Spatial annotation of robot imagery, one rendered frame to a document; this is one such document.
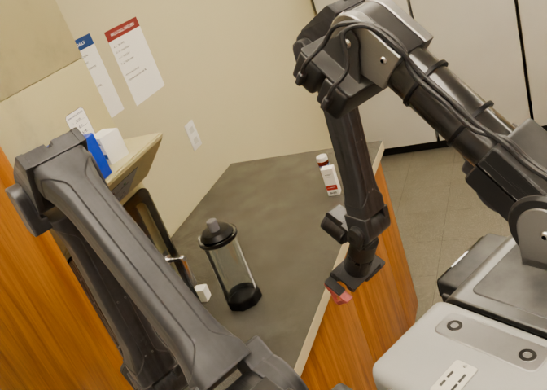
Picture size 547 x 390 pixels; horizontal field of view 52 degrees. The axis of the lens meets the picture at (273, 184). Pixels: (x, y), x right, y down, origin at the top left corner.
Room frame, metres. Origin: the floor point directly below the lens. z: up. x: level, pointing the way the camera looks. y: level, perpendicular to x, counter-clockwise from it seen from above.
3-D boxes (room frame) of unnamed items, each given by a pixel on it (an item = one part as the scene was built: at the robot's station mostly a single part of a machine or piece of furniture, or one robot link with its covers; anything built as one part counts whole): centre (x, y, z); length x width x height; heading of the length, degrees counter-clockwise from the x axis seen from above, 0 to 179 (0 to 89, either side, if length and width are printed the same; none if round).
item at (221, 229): (1.34, 0.19, 1.18); 0.09 x 0.09 x 0.07
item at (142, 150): (1.11, 0.32, 1.46); 0.32 x 0.11 x 0.10; 151
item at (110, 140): (1.15, 0.30, 1.54); 0.05 x 0.05 x 0.06; 46
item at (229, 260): (1.34, 0.19, 1.06); 0.11 x 0.11 x 0.21
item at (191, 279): (1.22, 0.28, 1.17); 0.05 x 0.03 x 0.10; 61
